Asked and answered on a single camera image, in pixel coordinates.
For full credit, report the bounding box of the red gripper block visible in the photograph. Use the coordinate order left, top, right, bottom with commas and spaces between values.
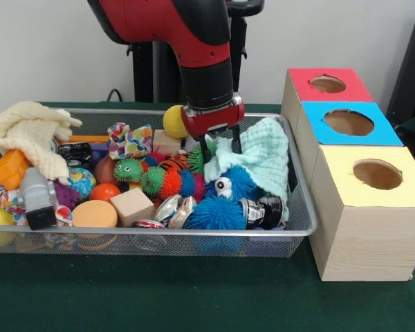
180, 92, 246, 164

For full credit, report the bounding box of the light blue waffle cloth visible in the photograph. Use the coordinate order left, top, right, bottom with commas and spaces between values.
203, 117, 291, 221

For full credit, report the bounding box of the cream waffle cloth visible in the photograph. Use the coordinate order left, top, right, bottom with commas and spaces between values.
0, 100, 83, 185

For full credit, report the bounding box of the wooden box with three holes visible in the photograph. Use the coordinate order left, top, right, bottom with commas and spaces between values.
281, 68, 415, 282

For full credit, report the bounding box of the large green spiky ball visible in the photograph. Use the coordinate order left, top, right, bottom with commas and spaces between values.
187, 138, 217, 174

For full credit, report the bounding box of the blue spiky rubber ball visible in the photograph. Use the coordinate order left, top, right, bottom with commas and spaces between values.
204, 165, 259, 201
186, 196, 248, 231

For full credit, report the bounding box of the yellow tennis ball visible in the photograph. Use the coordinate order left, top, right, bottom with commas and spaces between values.
163, 105, 190, 139

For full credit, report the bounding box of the rainbow spiky caterpillar toy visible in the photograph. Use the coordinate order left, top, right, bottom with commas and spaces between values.
113, 157, 207, 201

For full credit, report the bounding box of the crushed black drink can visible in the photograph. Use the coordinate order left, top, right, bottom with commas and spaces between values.
240, 195, 285, 230

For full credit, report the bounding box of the polka dot fabric bow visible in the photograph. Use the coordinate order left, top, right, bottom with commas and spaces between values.
107, 122, 154, 160

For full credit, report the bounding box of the orange foam disc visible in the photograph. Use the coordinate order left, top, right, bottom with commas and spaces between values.
71, 199, 119, 228

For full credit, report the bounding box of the silver toy robot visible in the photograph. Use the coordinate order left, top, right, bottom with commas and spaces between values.
19, 167, 58, 231

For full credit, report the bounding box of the black upright panel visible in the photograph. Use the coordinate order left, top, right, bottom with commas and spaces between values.
385, 6, 415, 125

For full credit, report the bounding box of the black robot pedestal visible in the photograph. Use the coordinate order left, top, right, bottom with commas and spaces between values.
126, 0, 266, 104

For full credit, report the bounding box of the grey wire mesh bin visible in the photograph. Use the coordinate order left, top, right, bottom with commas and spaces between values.
0, 107, 319, 259

